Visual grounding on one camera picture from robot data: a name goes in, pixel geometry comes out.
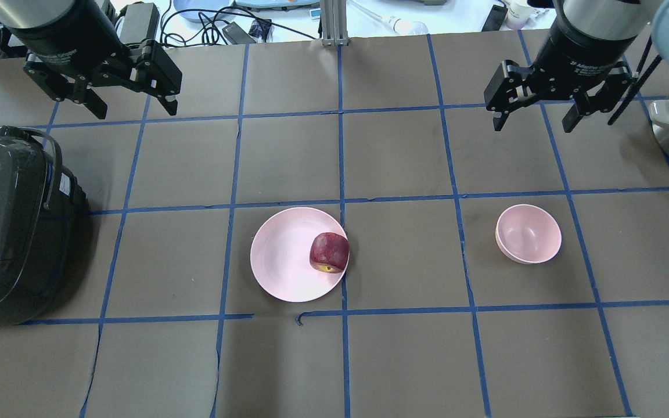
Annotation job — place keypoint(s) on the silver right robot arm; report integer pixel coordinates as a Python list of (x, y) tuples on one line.
[(648, 23)]

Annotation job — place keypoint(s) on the white paper cup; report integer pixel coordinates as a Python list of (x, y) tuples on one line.
[(518, 14)]

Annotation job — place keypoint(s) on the blue plate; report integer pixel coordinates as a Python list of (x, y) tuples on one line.
[(190, 10)]

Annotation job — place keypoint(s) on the black rice cooker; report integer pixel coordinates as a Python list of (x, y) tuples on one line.
[(39, 201)]

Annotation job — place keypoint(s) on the pink bowl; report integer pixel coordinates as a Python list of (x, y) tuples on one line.
[(528, 234)]

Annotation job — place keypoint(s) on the pink plate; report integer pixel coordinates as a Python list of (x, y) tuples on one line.
[(280, 255)]

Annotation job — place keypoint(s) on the aluminium frame post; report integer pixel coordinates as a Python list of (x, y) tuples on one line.
[(332, 22)]

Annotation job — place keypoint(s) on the black power adapter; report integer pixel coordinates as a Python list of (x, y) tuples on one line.
[(235, 35)]

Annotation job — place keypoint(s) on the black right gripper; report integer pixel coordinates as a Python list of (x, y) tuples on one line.
[(579, 51)]

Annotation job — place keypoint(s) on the red apple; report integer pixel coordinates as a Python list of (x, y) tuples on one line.
[(329, 253)]

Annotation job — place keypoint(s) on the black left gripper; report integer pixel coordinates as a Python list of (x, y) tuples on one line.
[(66, 36)]

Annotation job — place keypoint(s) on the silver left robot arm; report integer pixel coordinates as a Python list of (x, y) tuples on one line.
[(74, 47)]

